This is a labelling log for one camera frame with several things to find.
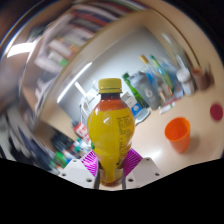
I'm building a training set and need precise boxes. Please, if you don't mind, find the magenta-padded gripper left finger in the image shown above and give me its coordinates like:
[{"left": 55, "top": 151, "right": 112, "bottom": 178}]
[{"left": 59, "top": 149, "right": 101, "bottom": 190}]

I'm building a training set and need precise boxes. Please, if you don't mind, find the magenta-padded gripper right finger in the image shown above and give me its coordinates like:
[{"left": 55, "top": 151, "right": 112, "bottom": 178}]
[{"left": 121, "top": 147, "right": 164, "bottom": 190}]

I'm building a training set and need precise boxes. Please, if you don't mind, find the yellow drink bottle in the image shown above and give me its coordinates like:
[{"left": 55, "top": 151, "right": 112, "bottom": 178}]
[{"left": 86, "top": 77, "right": 137, "bottom": 188}]

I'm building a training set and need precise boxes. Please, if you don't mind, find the red and white can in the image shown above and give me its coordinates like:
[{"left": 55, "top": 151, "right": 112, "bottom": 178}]
[{"left": 73, "top": 122, "right": 90, "bottom": 144}]

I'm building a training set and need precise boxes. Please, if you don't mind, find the orange plastic cup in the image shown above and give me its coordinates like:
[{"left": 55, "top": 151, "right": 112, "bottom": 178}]
[{"left": 164, "top": 116, "right": 192, "bottom": 154}]

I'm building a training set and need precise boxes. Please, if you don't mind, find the pale blue brush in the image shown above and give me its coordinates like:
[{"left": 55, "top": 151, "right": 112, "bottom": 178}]
[{"left": 134, "top": 108, "right": 152, "bottom": 126}]

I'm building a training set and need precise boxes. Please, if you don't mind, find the blue and white carton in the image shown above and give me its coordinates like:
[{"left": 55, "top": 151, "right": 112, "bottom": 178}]
[{"left": 121, "top": 91, "right": 144, "bottom": 118}]

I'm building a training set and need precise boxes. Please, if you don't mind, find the small white tube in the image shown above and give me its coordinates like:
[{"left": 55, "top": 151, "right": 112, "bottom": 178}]
[{"left": 159, "top": 101, "right": 177, "bottom": 115}]

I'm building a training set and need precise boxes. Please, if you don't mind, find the grey shaker bottle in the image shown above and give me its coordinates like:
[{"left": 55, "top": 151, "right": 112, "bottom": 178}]
[{"left": 131, "top": 71, "right": 161, "bottom": 111}]

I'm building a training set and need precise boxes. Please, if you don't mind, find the white under-shelf light bar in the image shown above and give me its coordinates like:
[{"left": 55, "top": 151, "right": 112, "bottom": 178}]
[{"left": 56, "top": 61, "right": 94, "bottom": 104}]

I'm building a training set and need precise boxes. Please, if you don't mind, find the flat round red coaster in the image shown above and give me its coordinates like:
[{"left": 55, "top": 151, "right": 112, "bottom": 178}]
[{"left": 209, "top": 103, "right": 224, "bottom": 122}]

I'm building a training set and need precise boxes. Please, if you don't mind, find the white-lidded jar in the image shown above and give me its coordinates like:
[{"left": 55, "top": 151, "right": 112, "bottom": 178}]
[{"left": 175, "top": 67, "right": 196, "bottom": 96}]

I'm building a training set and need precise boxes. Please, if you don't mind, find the green-necked glass bottle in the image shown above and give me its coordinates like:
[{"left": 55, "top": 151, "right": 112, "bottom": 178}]
[{"left": 149, "top": 54, "right": 174, "bottom": 89}]

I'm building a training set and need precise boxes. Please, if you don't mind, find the brown mug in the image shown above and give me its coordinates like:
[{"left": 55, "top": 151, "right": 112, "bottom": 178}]
[{"left": 191, "top": 67, "right": 213, "bottom": 91}]

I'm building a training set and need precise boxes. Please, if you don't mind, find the white ceiling tube light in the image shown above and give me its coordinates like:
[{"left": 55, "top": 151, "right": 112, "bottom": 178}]
[{"left": 6, "top": 41, "right": 36, "bottom": 58}]

